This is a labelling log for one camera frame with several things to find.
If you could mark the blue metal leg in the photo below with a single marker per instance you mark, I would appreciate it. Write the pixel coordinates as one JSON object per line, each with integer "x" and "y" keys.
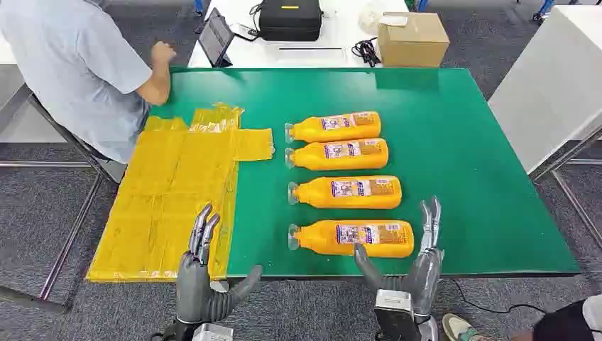
{"x": 199, "y": 6}
{"x": 422, "y": 4}

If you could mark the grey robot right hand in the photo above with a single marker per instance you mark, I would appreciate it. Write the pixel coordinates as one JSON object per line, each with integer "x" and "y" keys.
{"x": 425, "y": 277}

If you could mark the orange drink bottle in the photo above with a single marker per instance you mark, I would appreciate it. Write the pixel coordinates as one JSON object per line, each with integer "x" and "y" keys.
{"x": 310, "y": 132}
{"x": 320, "y": 241}
{"x": 310, "y": 160}
{"x": 315, "y": 196}

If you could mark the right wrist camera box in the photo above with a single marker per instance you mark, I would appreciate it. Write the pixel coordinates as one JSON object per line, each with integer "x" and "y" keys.
{"x": 392, "y": 301}

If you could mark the white green sneaker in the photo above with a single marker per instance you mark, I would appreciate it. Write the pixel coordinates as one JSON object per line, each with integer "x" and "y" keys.
{"x": 458, "y": 327}

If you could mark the person's dark trouser leg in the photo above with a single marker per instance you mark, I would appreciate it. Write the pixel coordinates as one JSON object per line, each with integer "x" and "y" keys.
{"x": 564, "y": 325}

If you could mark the dark tablet on stand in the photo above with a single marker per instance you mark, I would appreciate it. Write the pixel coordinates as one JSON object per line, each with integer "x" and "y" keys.
{"x": 215, "y": 37}

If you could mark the blue chair base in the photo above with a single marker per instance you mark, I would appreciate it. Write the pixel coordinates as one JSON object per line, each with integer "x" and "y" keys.
{"x": 544, "y": 9}

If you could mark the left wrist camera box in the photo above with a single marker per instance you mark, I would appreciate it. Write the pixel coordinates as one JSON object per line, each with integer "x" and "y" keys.
{"x": 211, "y": 333}

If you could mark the brown cardboard box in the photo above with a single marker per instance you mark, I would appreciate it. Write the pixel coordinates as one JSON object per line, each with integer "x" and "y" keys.
{"x": 414, "y": 44}

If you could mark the green table mat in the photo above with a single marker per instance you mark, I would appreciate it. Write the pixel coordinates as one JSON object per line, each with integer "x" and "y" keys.
{"x": 447, "y": 164}

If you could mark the person's right hand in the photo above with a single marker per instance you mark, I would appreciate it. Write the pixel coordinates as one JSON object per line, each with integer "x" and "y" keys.
{"x": 162, "y": 52}

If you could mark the clear plastic bag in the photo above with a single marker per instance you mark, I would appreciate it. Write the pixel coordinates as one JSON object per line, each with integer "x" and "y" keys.
{"x": 369, "y": 21}

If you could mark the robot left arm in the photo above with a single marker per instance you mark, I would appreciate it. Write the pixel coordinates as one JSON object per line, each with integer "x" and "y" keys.
{"x": 176, "y": 332}

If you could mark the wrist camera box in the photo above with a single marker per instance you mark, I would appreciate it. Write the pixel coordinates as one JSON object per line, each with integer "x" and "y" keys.
{"x": 211, "y": 333}
{"x": 392, "y": 301}

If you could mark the yellow plastic sheet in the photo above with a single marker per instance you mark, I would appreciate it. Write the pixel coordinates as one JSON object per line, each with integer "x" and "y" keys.
{"x": 160, "y": 212}

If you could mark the steel table frame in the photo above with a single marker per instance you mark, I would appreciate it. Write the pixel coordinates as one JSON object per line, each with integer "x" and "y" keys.
{"x": 564, "y": 188}
{"x": 70, "y": 237}

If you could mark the person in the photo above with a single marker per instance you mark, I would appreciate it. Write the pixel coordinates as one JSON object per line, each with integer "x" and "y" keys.
{"x": 70, "y": 70}

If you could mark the smartphone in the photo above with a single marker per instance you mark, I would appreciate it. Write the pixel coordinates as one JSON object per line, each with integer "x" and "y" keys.
{"x": 244, "y": 32}

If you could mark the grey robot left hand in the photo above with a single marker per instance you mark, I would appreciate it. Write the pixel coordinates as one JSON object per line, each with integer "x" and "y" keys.
{"x": 193, "y": 292}

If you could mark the black carry case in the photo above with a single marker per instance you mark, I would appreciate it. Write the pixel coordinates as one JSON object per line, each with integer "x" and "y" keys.
{"x": 289, "y": 23}

